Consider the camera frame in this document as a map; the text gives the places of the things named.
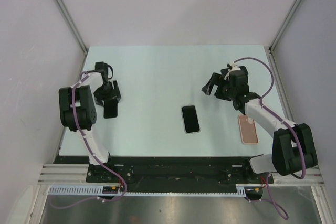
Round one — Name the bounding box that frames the clear phone case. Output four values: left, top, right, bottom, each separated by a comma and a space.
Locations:
181, 105, 201, 135

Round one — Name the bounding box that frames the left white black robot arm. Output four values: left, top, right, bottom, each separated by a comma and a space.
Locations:
58, 61, 121, 182

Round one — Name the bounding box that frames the right aluminium frame post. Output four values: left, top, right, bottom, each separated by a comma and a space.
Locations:
270, 0, 319, 53

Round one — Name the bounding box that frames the aluminium frame post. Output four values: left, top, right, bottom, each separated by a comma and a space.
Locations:
53, 0, 88, 55
270, 0, 319, 53

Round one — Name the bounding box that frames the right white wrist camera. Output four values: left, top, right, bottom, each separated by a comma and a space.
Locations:
227, 62, 241, 73

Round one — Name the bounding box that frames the pink phone case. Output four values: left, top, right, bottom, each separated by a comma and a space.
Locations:
238, 114, 259, 145

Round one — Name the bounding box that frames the black teal phone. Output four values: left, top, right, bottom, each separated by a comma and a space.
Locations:
181, 105, 201, 134

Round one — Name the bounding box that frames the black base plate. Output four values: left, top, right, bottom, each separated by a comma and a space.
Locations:
54, 155, 275, 185

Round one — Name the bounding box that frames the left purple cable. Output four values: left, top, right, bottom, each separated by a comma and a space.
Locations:
49, 70, 128, 210

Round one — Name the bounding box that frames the aluminium front rail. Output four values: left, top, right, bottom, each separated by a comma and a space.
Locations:
38, 164, 89, 185

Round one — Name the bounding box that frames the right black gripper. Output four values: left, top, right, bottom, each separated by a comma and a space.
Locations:
202, 73, 236, 102

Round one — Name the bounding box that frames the dark blue phone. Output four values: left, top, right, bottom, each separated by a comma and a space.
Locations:
220, 65, 248, 78

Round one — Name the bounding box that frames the left aluminium frame post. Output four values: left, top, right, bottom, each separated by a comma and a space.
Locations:
53, 0, 88, 55

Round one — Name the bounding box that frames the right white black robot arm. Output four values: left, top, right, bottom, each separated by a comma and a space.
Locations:
202, 69, 318, 183

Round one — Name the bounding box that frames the white slotted cable duct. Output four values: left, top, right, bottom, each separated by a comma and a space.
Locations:
48, 184, 263, 197

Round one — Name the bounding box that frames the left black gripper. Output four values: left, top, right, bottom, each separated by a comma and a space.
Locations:
94, 80, 121, 107

